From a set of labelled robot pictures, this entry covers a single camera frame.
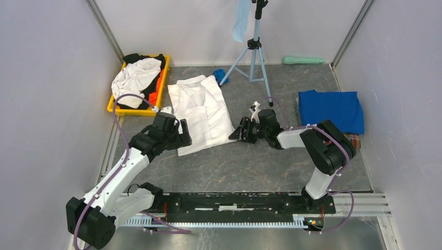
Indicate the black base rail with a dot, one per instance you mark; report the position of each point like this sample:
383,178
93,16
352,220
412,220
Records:
238,207

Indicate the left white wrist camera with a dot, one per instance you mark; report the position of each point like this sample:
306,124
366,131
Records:
165,110

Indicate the folded plaid shirt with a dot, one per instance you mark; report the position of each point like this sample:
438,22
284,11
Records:
354,139

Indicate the black garment in tray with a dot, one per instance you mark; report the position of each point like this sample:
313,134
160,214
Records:
135,56

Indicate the small blue object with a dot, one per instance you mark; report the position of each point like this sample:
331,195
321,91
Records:
219,74

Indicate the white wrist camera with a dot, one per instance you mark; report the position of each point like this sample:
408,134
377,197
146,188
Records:
165,110
255,109

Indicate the mint green cylinder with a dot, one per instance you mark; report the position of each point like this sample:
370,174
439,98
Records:
292,60

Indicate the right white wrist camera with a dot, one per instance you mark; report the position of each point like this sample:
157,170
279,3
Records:
255,109

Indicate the blue printed t-shirt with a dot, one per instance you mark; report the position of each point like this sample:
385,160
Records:
342,108

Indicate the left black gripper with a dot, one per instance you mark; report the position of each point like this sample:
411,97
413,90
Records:
177,144

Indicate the light blue music stand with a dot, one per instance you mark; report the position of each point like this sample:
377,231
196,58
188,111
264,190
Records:
257,67

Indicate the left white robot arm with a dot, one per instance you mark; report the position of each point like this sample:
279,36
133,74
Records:
95,217

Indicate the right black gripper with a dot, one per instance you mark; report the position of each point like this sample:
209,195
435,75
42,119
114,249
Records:
238,134

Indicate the orange garment in tray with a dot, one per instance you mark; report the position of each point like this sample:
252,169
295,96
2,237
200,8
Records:
154,95

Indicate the white long-sleeve shirt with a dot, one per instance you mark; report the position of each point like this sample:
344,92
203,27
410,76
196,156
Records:
200,102

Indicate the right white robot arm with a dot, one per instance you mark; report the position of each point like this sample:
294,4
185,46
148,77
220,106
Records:
328,148

